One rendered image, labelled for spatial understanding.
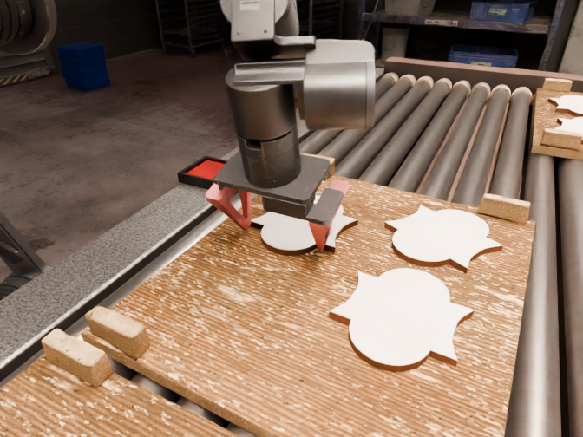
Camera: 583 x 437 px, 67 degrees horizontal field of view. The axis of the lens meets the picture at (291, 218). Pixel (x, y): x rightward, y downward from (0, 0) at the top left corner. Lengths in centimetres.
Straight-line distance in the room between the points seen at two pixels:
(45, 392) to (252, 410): 16
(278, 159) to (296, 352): 17
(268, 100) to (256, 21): 6
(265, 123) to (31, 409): 29
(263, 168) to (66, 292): 26
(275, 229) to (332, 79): 22
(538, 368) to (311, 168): 27
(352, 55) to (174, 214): 36
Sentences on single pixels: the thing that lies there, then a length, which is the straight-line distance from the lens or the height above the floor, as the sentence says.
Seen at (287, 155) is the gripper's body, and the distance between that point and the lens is 41.
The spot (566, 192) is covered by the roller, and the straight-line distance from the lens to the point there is 80.
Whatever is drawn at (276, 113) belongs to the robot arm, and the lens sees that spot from 38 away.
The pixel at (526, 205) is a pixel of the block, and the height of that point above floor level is 96.
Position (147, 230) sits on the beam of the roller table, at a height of 92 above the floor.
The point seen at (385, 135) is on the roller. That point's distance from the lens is 92.
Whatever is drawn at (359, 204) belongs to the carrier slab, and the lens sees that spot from 61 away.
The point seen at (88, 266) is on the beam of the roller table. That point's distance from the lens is 57.
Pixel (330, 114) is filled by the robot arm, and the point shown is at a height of 112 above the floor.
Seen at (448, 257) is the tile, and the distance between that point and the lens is 51.
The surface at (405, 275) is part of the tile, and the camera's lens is 48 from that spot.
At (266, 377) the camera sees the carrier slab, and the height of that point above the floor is 94.
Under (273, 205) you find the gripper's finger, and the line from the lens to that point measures 43.
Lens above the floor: 123
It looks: 32 degrees down
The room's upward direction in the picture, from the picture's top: straight up
